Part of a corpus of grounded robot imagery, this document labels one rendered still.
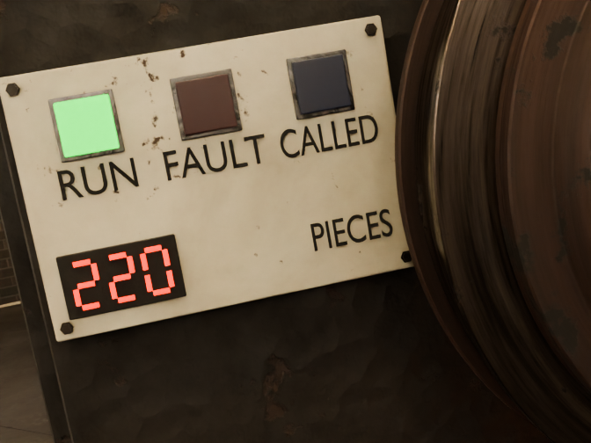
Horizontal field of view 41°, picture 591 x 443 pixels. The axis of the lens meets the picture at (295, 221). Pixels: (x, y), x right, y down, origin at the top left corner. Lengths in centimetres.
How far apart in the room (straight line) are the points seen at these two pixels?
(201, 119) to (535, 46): 22
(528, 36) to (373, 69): 16
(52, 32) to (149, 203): 13
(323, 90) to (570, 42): 18
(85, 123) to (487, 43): 26
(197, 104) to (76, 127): 8
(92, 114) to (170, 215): 8
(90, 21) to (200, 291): 20
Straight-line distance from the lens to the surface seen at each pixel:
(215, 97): 55
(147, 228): 55
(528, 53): 44
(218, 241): 56
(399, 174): 50
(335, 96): 56
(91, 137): 55
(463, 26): 45
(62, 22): 58
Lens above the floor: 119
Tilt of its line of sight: 8 degrees down
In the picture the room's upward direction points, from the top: 10 degrees counter-clockwise
